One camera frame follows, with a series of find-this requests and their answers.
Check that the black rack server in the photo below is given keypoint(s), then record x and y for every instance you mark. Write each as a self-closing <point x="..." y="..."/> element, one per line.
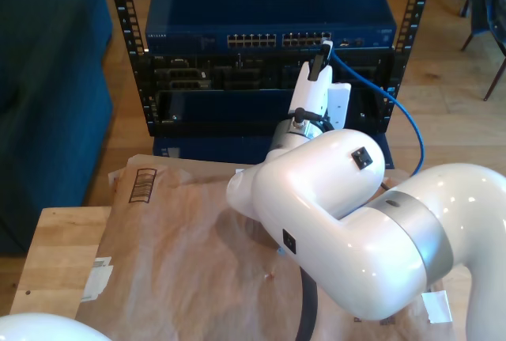
<point x="237" y="76"/>

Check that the black rack power strip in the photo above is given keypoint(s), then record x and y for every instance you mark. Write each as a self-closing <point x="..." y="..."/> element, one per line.
<point x="217" y="127"/>

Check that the blue flat chassis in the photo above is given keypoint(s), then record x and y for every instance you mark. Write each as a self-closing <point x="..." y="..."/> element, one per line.
<point x="217" y="151"/>

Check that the dark chair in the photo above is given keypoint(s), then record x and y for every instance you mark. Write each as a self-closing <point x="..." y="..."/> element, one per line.
<point x="484" y="1"/>

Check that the brown paper mailer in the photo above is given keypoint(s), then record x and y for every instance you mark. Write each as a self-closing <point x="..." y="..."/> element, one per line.
<point x="178" y="238"/>

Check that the blue sofa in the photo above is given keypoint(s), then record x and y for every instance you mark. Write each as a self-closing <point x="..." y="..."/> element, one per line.
<point x="47" y="80"/>

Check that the blue network switch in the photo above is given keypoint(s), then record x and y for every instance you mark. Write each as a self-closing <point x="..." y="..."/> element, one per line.
<point x="257" y="1"/>

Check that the black rack frame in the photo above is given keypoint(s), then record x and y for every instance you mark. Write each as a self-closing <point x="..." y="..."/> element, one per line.
<point x="126" y="8"/>

